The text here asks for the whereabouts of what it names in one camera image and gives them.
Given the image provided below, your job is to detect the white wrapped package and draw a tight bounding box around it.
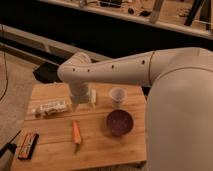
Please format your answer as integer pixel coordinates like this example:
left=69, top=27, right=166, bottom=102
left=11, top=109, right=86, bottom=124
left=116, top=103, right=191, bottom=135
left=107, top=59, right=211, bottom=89
left=32, top=100, right=68, bottom=117

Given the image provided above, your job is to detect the black floor object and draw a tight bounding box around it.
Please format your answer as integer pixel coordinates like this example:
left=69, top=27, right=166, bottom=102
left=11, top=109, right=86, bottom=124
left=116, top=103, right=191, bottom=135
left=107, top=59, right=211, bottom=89
left=33, top=62, right=60, bottom=83

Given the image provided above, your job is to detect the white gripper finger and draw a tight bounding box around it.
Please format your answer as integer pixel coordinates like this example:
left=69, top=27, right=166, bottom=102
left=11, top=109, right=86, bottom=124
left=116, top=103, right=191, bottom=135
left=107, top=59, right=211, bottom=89
left=88, top=102, right=95, bottom=109
left=72, top=103, right=79, bottom=112

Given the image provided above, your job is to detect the black tool at corner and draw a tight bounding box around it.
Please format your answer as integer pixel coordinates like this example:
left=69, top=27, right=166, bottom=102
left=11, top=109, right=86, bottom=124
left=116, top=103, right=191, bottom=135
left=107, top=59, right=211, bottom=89
left=0, top=131, right=20, bottom=171

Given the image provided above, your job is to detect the white rectangular block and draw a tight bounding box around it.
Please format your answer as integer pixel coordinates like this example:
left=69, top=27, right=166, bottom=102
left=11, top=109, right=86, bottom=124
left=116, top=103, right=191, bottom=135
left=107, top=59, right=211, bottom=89
left=91, top=89, right=97, bottom=104

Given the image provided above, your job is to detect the orange carrot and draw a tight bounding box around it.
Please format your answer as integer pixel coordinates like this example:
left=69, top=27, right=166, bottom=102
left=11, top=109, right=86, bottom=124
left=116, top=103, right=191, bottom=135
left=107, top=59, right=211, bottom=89
left=72, top=121, right=82, bottom=144

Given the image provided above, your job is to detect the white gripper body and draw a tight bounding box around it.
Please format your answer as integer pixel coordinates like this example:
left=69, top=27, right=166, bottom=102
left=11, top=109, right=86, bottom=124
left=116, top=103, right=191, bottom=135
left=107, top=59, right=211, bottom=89
left=69, top=83, right=90, bottom=104

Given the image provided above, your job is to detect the dark purple ceramic bowl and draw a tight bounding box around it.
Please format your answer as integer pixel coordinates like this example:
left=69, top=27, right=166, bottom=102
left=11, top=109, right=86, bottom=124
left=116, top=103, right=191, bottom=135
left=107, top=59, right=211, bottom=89
left=106, top=110, right=134, bottom=136

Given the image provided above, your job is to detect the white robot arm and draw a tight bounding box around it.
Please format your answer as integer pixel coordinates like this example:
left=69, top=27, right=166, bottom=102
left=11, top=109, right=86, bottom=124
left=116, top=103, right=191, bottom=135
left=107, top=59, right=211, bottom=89
left=57, top=47, right=213, bottom=171

